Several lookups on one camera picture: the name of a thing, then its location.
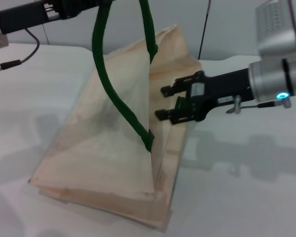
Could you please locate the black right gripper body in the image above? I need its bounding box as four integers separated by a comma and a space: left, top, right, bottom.
186, 68, 255, 122

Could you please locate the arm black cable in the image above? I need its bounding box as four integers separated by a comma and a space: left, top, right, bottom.
225, 95, 292, 114
0, 28, 41, 78

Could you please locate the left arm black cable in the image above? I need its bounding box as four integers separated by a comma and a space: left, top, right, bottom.
0, 28, 41, 78

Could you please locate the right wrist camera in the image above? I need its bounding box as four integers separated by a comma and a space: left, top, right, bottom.
255, 0, 296, 62

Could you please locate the cream handbag with green handles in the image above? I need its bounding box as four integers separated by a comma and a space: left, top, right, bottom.
28, 0, 203, 233

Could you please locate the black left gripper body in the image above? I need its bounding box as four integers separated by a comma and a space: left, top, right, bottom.
0, 0, 65, 35

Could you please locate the dark background wall cable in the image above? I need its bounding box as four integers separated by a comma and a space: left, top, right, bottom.
198, 0, 212, 60

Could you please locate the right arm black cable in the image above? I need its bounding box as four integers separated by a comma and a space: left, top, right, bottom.
225, 95, 292, 114

